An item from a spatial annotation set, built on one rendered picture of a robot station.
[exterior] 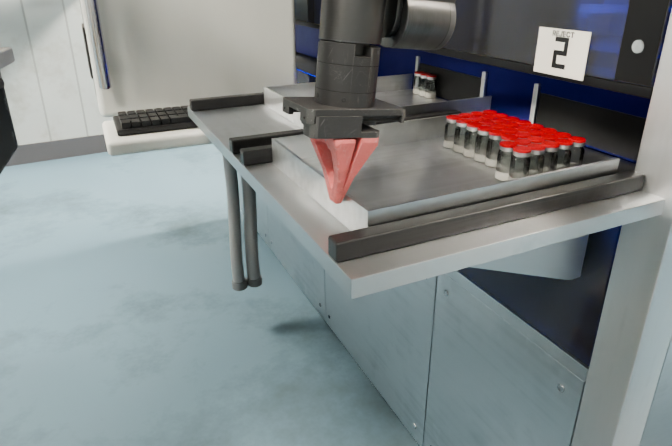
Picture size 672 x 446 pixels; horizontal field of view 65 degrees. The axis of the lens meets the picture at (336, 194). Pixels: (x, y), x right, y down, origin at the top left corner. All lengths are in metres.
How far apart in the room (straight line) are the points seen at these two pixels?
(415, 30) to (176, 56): 0.93
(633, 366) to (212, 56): 1.09
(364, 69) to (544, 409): 0.66
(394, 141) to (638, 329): 0.40
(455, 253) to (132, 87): 1.02
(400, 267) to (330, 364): 1.27
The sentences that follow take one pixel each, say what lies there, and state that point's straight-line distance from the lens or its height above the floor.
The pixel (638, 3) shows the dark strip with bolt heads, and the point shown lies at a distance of 0.71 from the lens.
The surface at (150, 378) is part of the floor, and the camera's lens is 1.76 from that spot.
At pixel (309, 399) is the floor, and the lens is 1.61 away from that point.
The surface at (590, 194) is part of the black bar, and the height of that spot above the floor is 0.89.
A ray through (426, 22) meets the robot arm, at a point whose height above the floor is 1.07.
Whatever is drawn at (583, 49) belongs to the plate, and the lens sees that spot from 0.75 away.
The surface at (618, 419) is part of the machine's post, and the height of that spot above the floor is 0.56.
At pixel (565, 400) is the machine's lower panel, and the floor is 0.53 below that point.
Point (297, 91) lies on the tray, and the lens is 1.08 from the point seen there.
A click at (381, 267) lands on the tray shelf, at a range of 0.47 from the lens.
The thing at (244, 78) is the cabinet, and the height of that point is 0.87.
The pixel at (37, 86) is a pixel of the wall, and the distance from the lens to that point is 3.84.
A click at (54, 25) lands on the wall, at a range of 3.80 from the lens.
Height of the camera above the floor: 1.11
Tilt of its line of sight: 22 degrees down
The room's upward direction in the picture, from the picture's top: straight up
